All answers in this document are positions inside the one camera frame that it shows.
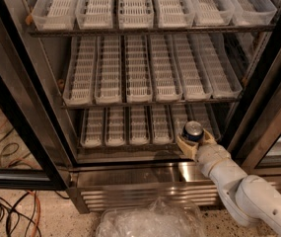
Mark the clear plastic bag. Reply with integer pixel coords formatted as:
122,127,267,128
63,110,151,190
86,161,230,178
96,197,206,237

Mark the blue pepsi can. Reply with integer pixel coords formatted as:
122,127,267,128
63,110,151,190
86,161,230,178
181,120,204,142

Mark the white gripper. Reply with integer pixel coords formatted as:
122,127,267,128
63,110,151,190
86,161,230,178
176,129,232,178

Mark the metal shelf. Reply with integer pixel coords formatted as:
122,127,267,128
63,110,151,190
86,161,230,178
29,25,275,38
61,98,241,110
78,143,180,154

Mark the middle metal shelf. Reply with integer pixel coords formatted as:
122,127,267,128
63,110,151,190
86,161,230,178
61,98,241,110

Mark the open glass fridge door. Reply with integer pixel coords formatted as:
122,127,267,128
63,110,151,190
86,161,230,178
0,0,76,190

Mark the orange cable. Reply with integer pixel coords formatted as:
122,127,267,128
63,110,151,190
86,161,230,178
25,190,42,237

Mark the bottom metal shelf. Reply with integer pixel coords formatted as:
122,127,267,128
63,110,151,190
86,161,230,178
78,143,180,154

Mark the black cable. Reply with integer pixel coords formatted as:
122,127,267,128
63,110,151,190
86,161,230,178
0,189,42,237

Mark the stainless steel fridge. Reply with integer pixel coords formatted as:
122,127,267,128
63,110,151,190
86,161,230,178
0,0,281,213

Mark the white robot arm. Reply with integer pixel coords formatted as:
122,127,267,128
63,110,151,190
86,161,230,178
176,121,281,237

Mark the top metal shelf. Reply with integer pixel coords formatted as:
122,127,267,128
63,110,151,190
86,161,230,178
29,25,275,38

